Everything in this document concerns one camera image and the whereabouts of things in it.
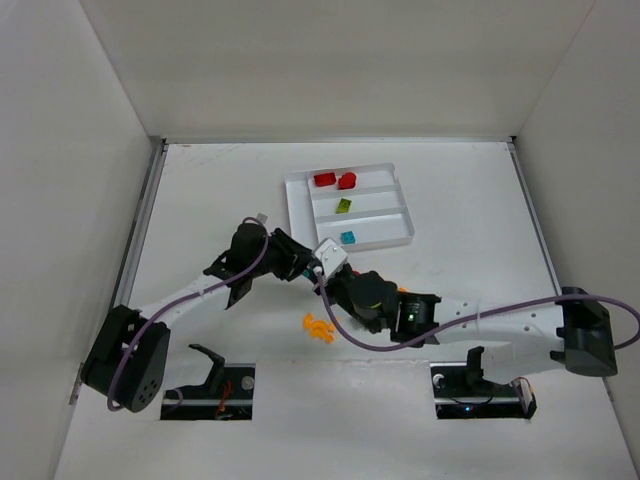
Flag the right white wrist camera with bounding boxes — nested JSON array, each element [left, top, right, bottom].
[[312, 238, 348, 279]]

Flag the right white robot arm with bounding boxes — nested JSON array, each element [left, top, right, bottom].
[[316, 272, 618, 384]]

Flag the red round lego brick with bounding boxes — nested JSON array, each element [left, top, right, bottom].
[[338, 172, 357, 190]]

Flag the orange arch lego pieces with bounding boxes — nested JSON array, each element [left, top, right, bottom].
[[302, 314, 336, 344]]

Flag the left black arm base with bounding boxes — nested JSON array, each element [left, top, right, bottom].
[[160, 343, 256, 421]]

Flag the teal square lego brick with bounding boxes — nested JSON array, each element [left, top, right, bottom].
[[340, 231, 356, 245]]

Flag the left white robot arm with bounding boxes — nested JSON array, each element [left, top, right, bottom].
[[80, 217, 313, 413]]

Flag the small red lego brick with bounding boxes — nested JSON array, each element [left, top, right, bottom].
[[313, 172, 337, 188]]

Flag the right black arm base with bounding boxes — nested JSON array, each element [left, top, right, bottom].
[[430, 347, 538, 421]]

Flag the white divided sorting tray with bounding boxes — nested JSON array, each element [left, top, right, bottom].
[[284, 163, 415, 252]]

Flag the lime green lego brick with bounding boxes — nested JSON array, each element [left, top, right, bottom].
[[335, 198, 352, 214]]

